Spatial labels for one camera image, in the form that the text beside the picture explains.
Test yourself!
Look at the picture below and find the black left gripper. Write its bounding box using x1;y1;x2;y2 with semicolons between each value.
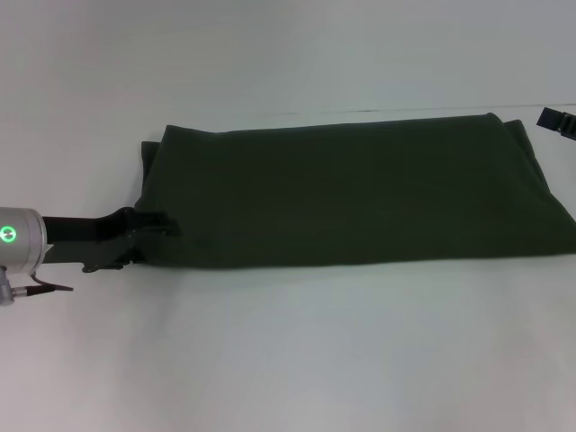
40;206;182;274

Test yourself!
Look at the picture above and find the dark green t-shirt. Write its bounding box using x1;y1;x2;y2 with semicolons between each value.
139;110;576;274

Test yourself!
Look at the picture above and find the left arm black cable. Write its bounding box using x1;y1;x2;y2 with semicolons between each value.
0;265;75;310

